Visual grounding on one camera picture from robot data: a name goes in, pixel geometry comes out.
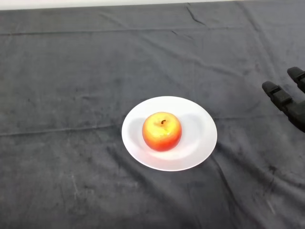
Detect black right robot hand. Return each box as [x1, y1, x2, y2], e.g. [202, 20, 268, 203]
[262, 66, 305, 133]

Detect red yellow apple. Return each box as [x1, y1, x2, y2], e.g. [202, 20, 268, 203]
[142, 112, 183, 152]

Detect white round plate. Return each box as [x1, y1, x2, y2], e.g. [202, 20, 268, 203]
[121, 95, 218, 172]

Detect black cloth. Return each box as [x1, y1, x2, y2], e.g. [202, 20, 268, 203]
[0, 0, 305, 229]

